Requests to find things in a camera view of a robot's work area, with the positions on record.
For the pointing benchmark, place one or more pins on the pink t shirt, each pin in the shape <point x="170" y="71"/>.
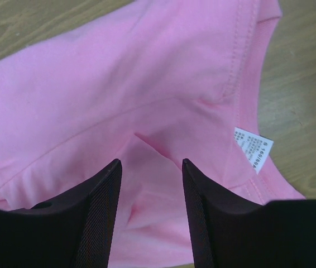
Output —
<point x="151" y="84"/>

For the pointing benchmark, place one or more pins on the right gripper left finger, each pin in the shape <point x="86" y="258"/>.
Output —
<point x="78" y="224"/>

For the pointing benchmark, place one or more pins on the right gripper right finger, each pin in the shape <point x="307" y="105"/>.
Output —
<point x="225" y="228"/>

